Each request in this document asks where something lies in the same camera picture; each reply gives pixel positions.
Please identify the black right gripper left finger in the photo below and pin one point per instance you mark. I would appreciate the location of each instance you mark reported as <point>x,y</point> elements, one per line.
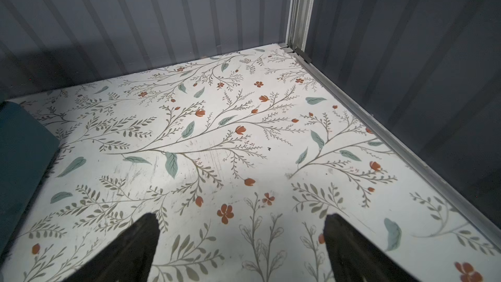
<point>127,258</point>

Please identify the teal drawer cabinet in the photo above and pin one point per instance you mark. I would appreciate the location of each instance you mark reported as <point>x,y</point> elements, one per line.
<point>27,149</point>

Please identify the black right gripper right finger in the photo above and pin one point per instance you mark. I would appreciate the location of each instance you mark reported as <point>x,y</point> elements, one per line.
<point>355,258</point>

